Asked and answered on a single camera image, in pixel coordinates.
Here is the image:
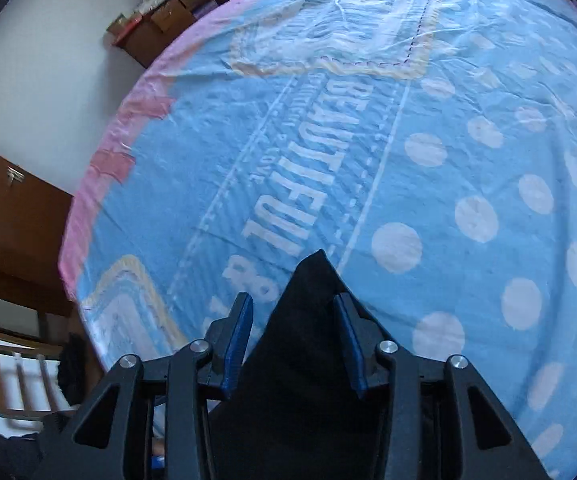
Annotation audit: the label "open cardboard box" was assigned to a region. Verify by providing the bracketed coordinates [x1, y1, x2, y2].
[107, 12, 144, 44]

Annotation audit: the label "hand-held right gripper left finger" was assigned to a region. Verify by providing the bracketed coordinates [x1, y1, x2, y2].
[33, 292, 255, 480]

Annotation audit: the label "wooden frame chair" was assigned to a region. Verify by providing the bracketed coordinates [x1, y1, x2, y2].
[0, 342, 67, 419]

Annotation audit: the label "blue pink printed bed sheet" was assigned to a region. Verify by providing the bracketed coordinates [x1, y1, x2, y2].
[58, 0, 577, 480]

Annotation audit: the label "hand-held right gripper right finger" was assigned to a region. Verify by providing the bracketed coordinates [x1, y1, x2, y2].
[333, 294, 552, 480]

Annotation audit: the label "brown wooden desk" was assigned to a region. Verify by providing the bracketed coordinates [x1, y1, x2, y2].
[106, 0, 250, 69]

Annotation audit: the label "black pants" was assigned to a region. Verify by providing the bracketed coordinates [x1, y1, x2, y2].
[206, 249, 404, 480]

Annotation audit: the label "brown wooden door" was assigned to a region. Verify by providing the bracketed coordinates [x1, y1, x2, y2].
[0, 134, 77, 319]

